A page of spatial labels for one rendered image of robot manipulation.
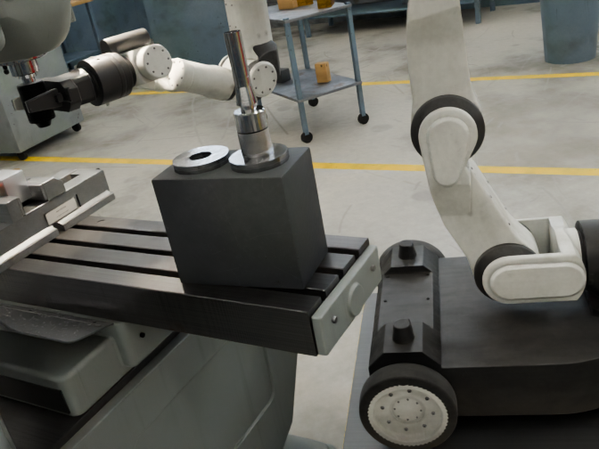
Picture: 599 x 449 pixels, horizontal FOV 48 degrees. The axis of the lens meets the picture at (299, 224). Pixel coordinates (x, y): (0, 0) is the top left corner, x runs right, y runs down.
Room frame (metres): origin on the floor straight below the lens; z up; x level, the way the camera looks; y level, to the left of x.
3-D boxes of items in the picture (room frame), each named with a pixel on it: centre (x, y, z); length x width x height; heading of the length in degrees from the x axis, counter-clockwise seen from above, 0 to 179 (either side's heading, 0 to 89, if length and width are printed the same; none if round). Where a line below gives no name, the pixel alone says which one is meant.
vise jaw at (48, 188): (1.34, 0.54, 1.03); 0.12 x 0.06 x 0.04; 59
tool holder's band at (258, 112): (0.95, 0.04, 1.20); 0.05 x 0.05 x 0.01
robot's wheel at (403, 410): (1.07, -0.15, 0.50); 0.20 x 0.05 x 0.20; 76
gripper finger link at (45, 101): (1.18, 0.40, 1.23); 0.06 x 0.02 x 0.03; 133
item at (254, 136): (0.95, 0.04, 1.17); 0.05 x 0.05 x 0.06
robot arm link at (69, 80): (1.27, 0.35, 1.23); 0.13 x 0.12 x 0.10; 43
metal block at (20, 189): (1.30, 0.56, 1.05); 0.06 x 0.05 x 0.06; 59
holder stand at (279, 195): (0.97, 0.09, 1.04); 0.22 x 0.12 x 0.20; 64
